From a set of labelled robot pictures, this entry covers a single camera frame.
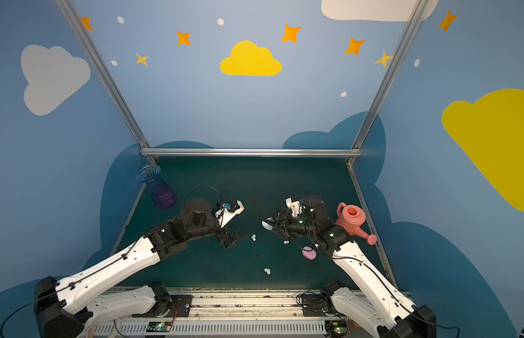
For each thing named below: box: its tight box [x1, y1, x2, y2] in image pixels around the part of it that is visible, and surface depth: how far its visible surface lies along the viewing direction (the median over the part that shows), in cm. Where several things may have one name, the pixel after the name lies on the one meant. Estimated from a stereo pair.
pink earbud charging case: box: [301, 245, 317, 260], surface depth 87 cm
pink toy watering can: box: [335, 202, 378, 246], surface depth 88 cm
